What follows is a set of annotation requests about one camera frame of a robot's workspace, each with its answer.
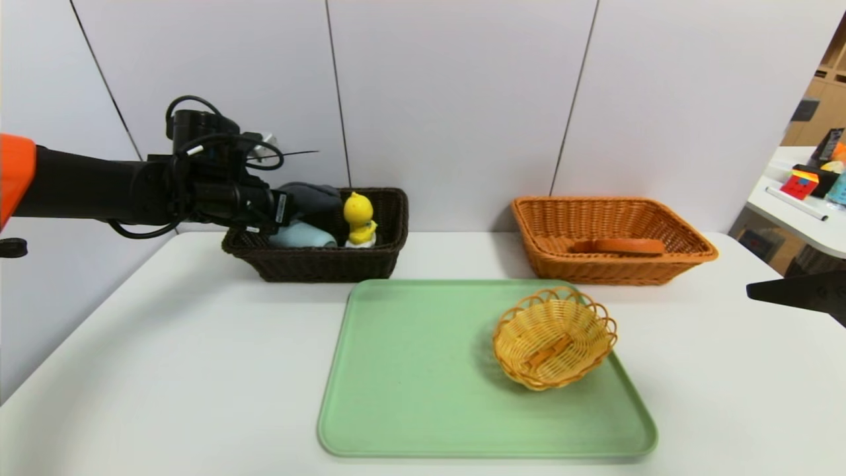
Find small round yellow wicker basket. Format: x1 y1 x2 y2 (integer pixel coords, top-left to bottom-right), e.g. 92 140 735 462
492 286 619 391

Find small black box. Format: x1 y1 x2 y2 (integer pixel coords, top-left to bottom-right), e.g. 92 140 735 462
791 164 840 199

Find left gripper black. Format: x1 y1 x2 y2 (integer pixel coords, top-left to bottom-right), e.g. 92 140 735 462
236 182 296 227

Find wooden shelf unit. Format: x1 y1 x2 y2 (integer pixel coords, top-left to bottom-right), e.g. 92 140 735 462
781 7 846 147

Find dark brown wicker basket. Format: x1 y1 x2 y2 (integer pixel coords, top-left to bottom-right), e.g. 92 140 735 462
221 188 409 283

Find toy bread slice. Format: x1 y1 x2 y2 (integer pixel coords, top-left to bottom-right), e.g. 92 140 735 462
572 238 666 258

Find red puzzle cube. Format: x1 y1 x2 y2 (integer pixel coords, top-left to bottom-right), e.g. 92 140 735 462
780 170 819 201

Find yellow duck toy car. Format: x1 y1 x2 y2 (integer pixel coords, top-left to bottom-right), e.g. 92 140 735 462
343 192 379 249

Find light green plastic tray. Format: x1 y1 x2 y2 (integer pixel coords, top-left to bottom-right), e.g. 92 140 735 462
317 278 658 458

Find white marker pen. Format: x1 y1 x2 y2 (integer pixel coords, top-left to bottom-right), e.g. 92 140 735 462
765 187 828 222

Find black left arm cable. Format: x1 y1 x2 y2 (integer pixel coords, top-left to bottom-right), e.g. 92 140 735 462
107 95 285 240

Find dark grey fabric pouch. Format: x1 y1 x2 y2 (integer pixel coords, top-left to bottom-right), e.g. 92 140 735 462
278 182 346 233

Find orange ball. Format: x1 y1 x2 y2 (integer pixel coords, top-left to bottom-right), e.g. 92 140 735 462
808 139 846 165

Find blue-grey plastic cup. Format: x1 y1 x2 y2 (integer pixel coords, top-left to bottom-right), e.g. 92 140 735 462
268 220 338 250

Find orange rectangular wicker basket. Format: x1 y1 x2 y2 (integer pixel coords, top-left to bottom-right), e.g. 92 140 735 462
511 196 719 286

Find white side table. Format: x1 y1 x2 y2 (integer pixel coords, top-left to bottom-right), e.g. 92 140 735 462
747 147 846 260

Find black remote control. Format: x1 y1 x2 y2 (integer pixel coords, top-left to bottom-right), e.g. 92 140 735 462
817 129 845 163

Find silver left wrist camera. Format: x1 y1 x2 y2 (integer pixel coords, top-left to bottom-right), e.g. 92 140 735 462
251 134 280 165

